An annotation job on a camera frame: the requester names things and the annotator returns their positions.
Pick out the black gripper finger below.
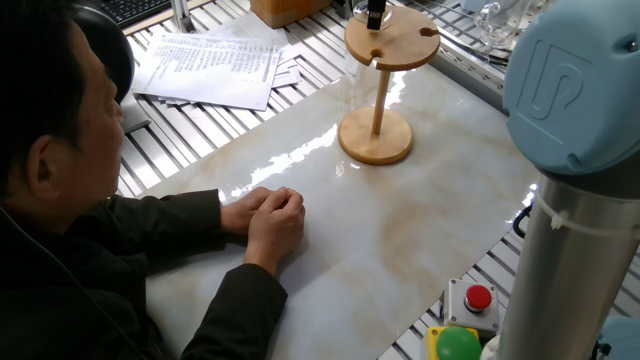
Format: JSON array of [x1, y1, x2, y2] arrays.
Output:
[[366, 0, 388, 31]]

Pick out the clear stemmed glass cup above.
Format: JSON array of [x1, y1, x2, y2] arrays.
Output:
[[341, 0, 396, 124]]

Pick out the round wooden glass rack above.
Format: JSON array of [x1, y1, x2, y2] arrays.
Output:
[[337, 4, 442, 166]]

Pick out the left forearm dark sleeve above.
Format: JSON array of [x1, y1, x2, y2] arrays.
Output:
[[104, 188, 229, 274]]

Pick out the right forearm dark sleeve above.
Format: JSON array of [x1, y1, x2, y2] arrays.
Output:
[[179, 263, 290, 360]]

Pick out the person's right hand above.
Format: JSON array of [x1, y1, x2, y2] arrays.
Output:
[[243, 186, 307, 277]]

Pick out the person's left hand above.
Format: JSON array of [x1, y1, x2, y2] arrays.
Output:
[[219, 186, 275, 236]]

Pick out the wooden box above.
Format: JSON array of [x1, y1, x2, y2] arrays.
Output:
[[249, 0, 334, 30]]

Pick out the white paper sheet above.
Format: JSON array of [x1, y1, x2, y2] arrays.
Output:
[[199, 10, 301, 66], [272, 59, 304, 90]]

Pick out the clear glass jug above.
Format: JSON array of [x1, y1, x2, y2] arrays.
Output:
[[472, 0, 534, 51]]

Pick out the printed paper sheet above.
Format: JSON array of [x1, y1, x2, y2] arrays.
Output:
[[132, 32, 281, 112]]

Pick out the silver metal stand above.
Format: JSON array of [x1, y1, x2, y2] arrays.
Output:
[[169, 0, 196, 34]]

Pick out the white marble pattern mat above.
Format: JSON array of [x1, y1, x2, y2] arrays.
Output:
[[134, 64, 540, 360]]

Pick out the black keyboard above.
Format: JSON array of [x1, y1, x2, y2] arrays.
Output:
[[99, 0, 174, 29]]

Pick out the grey box red button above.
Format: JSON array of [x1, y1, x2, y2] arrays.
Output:
[[443, 277, 501, 337]]

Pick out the yellow box green button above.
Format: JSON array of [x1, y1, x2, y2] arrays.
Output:
[[423, 325, 484, 360]]

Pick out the person's head black hair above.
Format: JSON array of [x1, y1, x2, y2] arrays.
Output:
[[0, 0, 126, 236]]

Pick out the person's torso dark jacket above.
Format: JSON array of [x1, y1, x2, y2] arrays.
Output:
[[0, 194, 171, 360]]

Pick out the grey aluminium table rail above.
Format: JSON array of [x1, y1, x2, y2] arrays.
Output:
[[389, 0, 511, 114]]

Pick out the black base cable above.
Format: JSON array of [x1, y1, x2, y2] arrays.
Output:
[[512, 202, 534, 240]]

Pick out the black ring-shaped device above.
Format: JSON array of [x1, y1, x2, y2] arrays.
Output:
[[72, 2, 152, 135]]

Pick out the white cable tie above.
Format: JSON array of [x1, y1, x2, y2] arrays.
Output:
[[532, 192, 640, 240]]

